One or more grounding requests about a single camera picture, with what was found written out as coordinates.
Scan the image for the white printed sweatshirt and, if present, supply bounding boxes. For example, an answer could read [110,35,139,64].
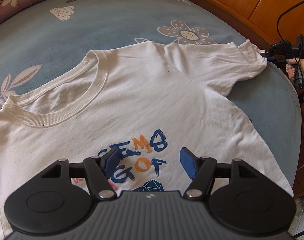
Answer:
[0,41,292,239]

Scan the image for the blue floral bed sheet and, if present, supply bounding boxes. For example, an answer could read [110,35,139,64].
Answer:
[0,0,292,187]

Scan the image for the black cable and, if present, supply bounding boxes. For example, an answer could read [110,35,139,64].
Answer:
[276,0,304,81]

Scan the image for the person's right hand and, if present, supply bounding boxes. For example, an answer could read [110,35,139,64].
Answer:
[286,59,304,80]

